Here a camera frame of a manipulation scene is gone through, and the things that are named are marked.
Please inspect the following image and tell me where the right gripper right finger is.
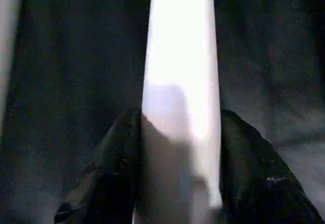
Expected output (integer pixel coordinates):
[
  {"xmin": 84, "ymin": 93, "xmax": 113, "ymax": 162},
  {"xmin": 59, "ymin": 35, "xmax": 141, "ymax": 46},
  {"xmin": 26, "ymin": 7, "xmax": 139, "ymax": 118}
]
[{"xmin": 219, "ymin": 109, "xmax": 325, "ymax": 224}]

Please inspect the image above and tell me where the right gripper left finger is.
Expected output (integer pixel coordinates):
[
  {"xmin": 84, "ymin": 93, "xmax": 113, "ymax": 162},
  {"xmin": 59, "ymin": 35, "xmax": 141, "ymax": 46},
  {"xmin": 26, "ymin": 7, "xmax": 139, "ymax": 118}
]
[{"xmin": 54, "ymin": 108, "xmax": 143, "ymax": 224}]

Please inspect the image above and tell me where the white plastic table leg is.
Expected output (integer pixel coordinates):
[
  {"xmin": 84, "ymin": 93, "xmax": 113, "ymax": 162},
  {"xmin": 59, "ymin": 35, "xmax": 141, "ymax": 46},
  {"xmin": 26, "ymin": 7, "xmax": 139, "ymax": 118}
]
[{"xmin": 132, "ymin": 0, "xmax": 224, "ymax": 224}]

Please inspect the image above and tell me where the black work mat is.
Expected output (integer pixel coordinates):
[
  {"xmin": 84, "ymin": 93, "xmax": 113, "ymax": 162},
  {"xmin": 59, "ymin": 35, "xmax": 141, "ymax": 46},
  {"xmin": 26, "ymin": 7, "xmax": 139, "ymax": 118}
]
[{"xmin": 0, "ymin": 0, "xmax": 325, "ymax": 224}]

